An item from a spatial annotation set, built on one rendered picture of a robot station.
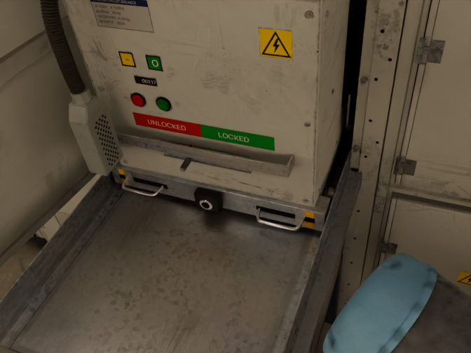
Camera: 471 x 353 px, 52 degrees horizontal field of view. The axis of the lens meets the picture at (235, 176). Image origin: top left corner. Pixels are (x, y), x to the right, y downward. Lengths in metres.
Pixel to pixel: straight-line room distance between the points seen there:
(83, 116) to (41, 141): 0.25
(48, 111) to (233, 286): 0.59
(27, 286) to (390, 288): 0.86
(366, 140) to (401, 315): 0.83
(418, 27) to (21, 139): 0.87
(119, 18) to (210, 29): 0.18
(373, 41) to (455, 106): 0.21
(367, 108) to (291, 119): 0.27
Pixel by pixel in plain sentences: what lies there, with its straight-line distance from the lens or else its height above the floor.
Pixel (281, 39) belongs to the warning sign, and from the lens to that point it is 0.81.
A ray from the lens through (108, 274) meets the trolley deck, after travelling 1.11.
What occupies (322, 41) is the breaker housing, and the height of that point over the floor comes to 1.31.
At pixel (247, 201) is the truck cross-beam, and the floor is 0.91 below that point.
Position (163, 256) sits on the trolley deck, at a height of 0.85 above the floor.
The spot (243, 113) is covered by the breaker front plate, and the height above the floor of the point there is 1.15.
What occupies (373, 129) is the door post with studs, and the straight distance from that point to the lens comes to 1.15.
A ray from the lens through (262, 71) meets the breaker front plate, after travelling 0.86.
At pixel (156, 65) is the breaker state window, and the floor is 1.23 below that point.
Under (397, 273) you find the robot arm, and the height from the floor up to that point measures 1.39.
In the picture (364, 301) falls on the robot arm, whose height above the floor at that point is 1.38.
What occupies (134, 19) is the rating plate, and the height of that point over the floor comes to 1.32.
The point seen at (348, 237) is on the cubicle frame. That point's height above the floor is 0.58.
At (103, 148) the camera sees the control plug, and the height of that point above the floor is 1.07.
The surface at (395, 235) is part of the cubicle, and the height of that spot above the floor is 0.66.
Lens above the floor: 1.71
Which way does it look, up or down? 44 degrees down
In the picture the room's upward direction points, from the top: 7 degrees counter-clockwise
